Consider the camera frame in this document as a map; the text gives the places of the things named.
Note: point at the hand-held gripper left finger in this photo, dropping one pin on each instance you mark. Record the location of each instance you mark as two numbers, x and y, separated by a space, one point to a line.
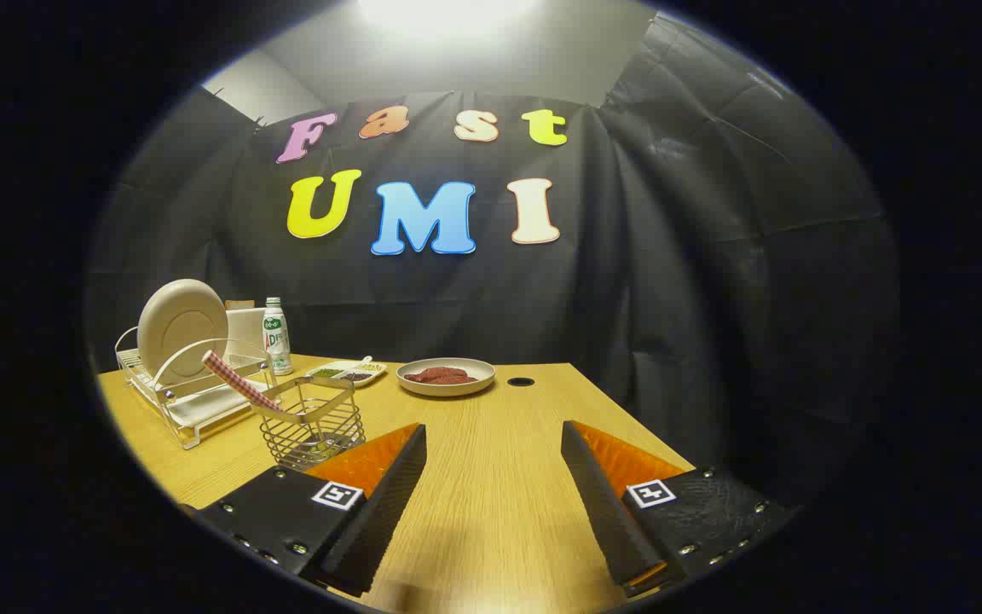
380 512

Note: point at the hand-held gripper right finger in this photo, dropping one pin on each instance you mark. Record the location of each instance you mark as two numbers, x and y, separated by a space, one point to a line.
602 512

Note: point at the beige plate with meat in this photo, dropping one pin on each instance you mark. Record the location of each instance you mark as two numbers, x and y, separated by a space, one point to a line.
444 389

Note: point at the white divided dish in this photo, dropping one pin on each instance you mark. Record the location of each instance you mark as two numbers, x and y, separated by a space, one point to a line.
344 369

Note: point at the red meat patty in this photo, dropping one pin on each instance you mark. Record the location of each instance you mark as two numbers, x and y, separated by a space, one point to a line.
455 375
418 376

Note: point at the pile of green beans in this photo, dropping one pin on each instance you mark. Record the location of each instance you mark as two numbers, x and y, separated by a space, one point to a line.
323 373

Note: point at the white bottle with green label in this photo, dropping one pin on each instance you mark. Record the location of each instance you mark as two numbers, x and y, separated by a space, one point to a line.
276 341

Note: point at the black backdrop cloth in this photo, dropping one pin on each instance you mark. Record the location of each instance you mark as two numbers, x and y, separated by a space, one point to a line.
627 298

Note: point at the white toaster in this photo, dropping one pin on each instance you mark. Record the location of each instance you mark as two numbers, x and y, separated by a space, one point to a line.
245 331

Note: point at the brown toast slice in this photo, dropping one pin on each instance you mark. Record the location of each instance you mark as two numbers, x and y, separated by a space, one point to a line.
239 304

